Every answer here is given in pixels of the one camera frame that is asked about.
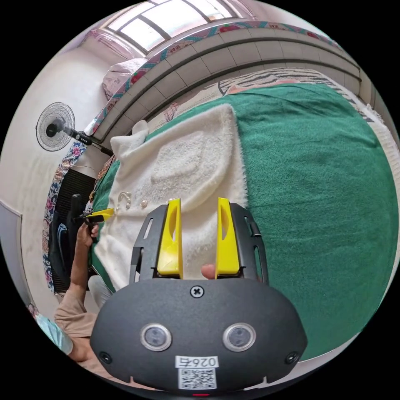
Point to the black standing fan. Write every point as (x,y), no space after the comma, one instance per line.
(55,126)

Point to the person's body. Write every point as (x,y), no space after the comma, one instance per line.
(78,318)

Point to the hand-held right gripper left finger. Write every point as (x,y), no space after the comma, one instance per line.
(171,250)

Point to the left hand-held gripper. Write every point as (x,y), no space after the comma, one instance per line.
(91,229)

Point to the white fleece sweater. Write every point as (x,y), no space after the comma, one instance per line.
(187,175)

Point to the person's left forearm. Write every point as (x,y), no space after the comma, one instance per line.
(79,272)

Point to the pink folded quilt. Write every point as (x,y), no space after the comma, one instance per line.
(120,76)

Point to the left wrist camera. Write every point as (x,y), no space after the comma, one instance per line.
(76,206)

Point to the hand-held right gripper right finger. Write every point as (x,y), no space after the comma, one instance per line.
(226,253)

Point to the person's left hand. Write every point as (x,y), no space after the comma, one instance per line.
(84,236)

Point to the bed with green cover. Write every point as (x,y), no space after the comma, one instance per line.
(312,193)

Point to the window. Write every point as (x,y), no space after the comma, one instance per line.
(175,22)

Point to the person's right hand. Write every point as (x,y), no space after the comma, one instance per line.
(208,270)

